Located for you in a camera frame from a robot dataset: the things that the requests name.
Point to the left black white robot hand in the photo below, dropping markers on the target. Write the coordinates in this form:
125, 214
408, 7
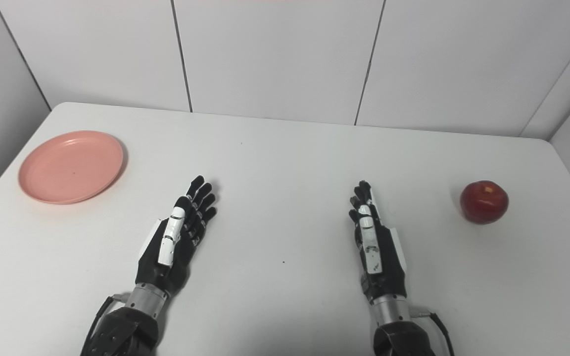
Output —
178, 257

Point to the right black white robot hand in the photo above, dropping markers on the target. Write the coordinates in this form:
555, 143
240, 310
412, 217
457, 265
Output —
381, 257

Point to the red apple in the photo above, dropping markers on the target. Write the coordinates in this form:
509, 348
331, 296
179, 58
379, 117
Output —
484, 202

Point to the pink round plate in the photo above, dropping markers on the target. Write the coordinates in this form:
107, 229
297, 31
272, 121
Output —
70, 167

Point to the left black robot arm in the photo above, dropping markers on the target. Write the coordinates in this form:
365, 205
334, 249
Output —
126, 329

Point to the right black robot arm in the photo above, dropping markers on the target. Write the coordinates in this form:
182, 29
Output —
401, 336

